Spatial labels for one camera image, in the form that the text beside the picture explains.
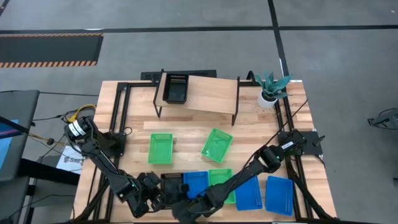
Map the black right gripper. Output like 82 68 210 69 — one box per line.
172 184 215 222

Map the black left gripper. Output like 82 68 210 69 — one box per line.
137 172 166 213

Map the black slotted plastic basket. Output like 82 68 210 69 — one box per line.
160 172 185 210
162 73 190 105

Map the blue slotted plastic basket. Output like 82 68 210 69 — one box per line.
182 170 210 200
265 175 295 217
233 175 264 212

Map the green slotted plastic basket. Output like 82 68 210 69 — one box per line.
200 128 234 164
147 133 174 165
208 169 236 205

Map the wooden shelf with black legs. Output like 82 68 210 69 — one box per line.
152 72 241 127

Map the white printed paper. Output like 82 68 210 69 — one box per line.
55 145 85 175

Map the black desk crossbar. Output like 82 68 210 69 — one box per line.
18 158 80 187

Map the white plant pot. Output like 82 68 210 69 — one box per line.
257 90 279 110

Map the green leafy plant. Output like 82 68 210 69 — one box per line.
254 70 293 100

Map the blue sheet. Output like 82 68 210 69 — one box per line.
0 119 19 170

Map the gray desk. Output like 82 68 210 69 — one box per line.
0 89 40 183

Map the black floor mat striped edge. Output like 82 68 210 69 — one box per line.
0 32 104 68

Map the black floor stand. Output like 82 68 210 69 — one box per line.
366 108 398 131

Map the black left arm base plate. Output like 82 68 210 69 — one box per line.
102 132 127 156

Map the yellow cable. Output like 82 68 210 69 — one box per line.
63 104 97 123

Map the black metal rail frame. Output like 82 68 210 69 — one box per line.
71 79 340 223

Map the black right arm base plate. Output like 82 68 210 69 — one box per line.
277 130 323 156

